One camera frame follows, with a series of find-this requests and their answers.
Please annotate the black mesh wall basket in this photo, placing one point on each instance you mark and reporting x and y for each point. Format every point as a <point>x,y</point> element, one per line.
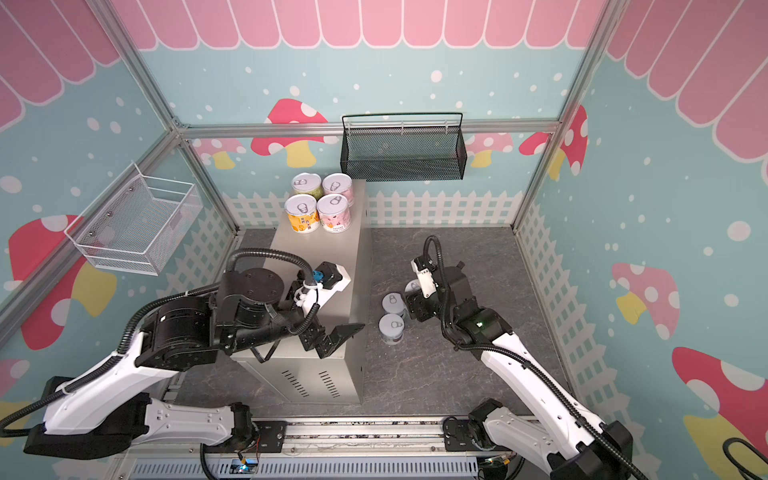
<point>394,147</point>

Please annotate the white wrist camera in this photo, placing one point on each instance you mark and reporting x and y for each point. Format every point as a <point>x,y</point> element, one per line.
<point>329,278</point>
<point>423,267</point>

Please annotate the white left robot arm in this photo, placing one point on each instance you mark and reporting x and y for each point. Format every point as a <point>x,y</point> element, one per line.
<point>263,297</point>

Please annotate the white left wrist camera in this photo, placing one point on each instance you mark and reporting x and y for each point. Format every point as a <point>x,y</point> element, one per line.
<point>329,278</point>

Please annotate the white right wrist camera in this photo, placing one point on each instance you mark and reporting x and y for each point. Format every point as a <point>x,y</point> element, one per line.
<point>423,267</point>

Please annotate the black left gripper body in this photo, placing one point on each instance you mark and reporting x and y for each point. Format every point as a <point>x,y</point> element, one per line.
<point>312,338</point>

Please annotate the pink white label can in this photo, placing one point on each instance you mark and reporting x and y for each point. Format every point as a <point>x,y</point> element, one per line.
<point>334,213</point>

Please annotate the green label can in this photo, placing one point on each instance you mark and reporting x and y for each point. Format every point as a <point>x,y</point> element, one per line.
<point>308,184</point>

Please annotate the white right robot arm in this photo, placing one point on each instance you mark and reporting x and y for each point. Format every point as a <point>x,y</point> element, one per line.
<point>516,372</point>

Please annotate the yellow label can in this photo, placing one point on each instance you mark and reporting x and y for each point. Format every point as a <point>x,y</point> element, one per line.
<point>302,213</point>

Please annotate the white wire wall basket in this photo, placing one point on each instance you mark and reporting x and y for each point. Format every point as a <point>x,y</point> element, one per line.
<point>136,224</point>

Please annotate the brown label can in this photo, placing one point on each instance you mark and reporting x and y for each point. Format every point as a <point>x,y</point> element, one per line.
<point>412,286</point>

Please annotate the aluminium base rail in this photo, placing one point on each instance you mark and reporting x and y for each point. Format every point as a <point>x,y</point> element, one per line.
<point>431,447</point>

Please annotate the grey label can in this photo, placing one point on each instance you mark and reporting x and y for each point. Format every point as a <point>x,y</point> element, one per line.
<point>391,327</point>

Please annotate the grey metal cabinet counter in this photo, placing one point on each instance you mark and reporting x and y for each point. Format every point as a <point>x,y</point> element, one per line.
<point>333,371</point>

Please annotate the white lid can left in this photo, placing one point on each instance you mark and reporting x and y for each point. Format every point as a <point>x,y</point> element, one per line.
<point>393,303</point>

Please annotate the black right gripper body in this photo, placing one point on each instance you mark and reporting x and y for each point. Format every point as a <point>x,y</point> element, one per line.
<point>418,306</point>

